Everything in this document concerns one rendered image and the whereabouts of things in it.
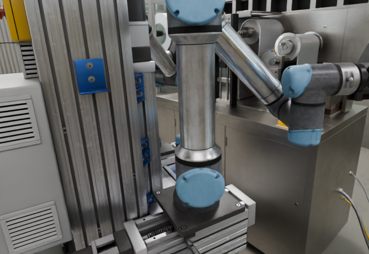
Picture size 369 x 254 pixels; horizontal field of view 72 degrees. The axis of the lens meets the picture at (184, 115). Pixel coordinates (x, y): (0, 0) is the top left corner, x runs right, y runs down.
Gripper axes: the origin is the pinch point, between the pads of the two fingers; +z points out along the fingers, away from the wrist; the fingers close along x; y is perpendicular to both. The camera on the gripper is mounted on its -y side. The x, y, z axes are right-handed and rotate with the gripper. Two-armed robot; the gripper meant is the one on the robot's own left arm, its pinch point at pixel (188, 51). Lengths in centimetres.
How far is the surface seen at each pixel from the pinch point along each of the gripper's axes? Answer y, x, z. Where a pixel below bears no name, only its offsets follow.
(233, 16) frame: -22.3, 26.0, 4.5
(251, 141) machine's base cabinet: 39, 56, -14
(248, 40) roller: -9.6, 31.7, 18.0
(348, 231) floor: 109, 115, 44
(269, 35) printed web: -13, 42, 25
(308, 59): -3, 67, 22
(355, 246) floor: 108, 120, 31
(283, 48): -9, 56, 9
